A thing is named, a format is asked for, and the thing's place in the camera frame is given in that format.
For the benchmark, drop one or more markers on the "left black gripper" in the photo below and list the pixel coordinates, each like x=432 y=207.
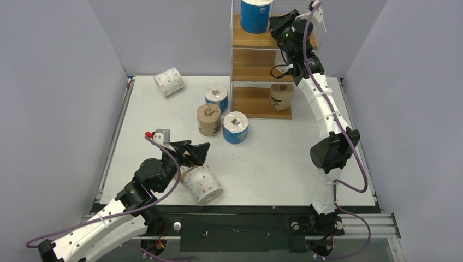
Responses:
x=197 y=152

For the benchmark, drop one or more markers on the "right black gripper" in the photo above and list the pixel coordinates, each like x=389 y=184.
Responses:
x=281 y=23

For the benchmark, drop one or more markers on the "blue roll front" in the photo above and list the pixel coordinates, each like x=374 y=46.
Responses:
x=255 y=15

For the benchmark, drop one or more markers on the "blue roll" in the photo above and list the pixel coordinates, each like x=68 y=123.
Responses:
x=235 y=127
x=255 y=15
x=217 y=94

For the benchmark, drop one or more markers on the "brown roll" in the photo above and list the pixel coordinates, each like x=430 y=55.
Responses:
x=209 y=119
x=281 y=96
x=186 y=170

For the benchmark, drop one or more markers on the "white floral roll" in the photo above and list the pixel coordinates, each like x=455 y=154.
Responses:
x=280 y=61
x=169 y=82
x=202 y=184

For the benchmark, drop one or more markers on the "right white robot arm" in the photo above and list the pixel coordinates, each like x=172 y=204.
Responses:
x=337 y=139

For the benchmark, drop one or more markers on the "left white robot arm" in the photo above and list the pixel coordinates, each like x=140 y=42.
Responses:
x=131 y=212

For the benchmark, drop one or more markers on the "blue wrapped roll back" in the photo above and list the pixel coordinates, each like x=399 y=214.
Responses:
x=217 y=94

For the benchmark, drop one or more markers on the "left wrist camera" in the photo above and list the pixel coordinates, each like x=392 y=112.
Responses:
x=160 y=137

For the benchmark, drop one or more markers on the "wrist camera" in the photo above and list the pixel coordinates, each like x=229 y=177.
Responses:
x=160 y=137
x=315 y=13

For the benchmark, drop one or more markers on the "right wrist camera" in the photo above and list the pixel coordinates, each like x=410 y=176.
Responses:
x=315 y=13

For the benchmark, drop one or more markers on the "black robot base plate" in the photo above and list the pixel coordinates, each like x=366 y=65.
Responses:
x=243 y=228

